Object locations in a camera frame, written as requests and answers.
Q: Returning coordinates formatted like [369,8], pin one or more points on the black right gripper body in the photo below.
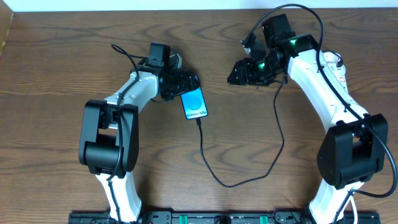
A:
[246,72]

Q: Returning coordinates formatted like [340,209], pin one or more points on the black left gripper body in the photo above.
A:
[191,83]

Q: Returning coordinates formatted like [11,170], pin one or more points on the blue Galaxy smartphone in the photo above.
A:
[194,105]

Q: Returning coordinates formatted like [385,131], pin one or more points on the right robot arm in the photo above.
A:
[354,146]

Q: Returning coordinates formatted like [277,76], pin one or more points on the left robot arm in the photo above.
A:
[109,142]

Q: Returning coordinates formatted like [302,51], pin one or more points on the white USB charger plug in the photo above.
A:
[333,60]

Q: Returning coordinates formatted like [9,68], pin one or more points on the white power strip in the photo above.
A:
[342,81]

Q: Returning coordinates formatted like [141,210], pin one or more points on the brown cardboard panel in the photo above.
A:
[6,17]

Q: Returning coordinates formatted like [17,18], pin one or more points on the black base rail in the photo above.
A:
[164,217]

